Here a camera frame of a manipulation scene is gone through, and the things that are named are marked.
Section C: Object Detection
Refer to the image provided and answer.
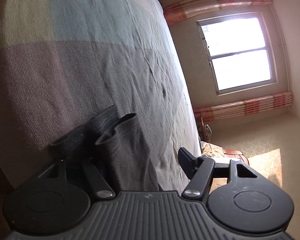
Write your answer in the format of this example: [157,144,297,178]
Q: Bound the cream printed pillow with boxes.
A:
[200,141,225,158]

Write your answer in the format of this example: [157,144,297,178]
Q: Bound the wooden bedside table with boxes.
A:
[199,117,206,141]

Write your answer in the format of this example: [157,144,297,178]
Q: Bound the pink checked right curtain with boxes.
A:
[194,92,293,121]

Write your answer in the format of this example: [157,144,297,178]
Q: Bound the dark grey trousers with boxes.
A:
[49,106,162,192]

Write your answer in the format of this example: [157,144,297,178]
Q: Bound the orange wooden headboard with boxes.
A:
[223,149,249,165]

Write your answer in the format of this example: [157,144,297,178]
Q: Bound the window with white frame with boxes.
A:
[197,12,277,95]

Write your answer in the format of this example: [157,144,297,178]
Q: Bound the pastel patchwork bed sheet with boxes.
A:
[0,0,200,191]

